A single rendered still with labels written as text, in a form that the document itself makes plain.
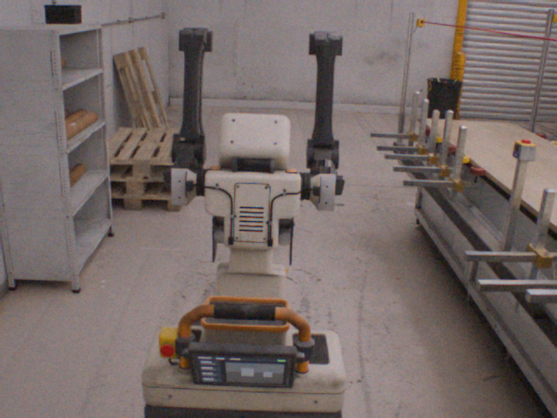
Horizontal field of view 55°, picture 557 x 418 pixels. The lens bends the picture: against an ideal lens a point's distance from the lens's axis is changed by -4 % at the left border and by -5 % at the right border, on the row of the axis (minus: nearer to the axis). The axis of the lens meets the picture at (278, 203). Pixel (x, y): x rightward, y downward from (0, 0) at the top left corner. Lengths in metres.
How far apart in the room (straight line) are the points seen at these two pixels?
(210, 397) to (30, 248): 2.23
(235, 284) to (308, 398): 0.46
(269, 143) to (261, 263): 0.37
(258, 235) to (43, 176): 1.94
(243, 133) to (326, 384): 0.73
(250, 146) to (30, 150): 1.93
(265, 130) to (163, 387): 0.77
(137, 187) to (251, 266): 3.11
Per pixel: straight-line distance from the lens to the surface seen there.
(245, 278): 1.75
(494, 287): 1.98
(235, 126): 1.64
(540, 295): 1.75
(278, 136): 1.62
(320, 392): 1.50
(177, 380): 1.49
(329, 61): 1.77
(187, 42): 1.80
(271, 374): 1.40
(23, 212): 3.47
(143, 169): 4.69
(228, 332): 1.47
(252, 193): 1.59
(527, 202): 2.76
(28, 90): 3.25
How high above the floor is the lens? 1.71
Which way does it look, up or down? 20 degrees down
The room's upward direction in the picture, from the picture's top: 3 degrees clockwise
